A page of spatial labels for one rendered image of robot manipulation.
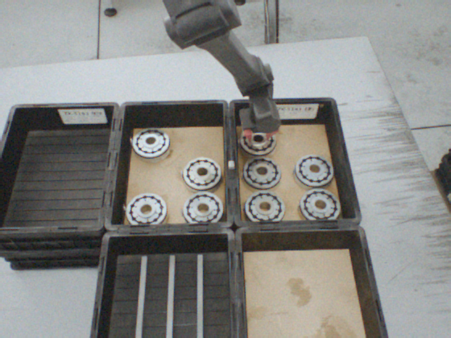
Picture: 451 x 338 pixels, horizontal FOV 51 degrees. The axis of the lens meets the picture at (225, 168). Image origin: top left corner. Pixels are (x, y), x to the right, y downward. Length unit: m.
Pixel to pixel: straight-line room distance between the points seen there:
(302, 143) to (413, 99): 1.49
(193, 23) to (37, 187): 0.77
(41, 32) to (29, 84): 1.40
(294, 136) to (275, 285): 0.45
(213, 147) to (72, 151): 0.40
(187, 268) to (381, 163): 0.71
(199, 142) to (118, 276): 0.44
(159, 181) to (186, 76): 0.55
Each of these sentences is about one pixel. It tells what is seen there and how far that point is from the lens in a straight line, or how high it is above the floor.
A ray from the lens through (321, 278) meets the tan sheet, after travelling 1.17.
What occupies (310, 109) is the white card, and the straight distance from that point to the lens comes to 1.36.
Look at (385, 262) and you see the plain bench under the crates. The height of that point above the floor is 0.70.
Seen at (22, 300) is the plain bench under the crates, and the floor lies 0.70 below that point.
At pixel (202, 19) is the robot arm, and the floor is 1.44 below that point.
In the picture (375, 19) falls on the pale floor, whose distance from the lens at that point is 3.23.
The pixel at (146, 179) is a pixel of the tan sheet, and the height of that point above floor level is 0.83.
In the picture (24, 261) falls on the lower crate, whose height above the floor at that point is 0.75.
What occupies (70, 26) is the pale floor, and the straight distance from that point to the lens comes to 3.19.
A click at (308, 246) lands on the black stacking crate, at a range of 1.17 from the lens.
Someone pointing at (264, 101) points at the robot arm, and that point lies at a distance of 1.10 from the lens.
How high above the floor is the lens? 1.90
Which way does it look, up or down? 56 degrees down
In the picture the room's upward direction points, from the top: straight up
